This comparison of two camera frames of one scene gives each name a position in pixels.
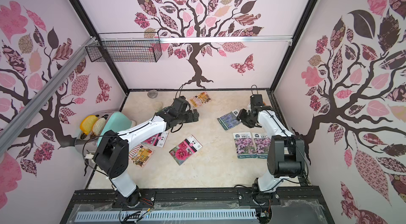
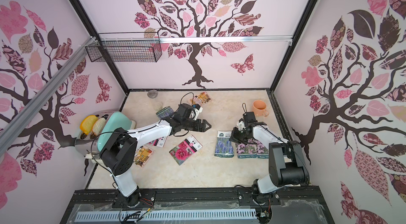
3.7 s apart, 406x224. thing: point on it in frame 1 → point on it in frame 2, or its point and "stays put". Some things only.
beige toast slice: x=98 y=126 stays put
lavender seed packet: x=229 y=120 → x=224 y=147
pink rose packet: x=185 y=149 stays put
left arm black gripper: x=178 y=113 → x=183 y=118
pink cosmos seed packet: x=245 y=148 stays put
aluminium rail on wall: x=11 y=127 stays put
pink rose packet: x=158 y=140 stays put
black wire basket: x=126 y=47 stays put
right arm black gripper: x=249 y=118 → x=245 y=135
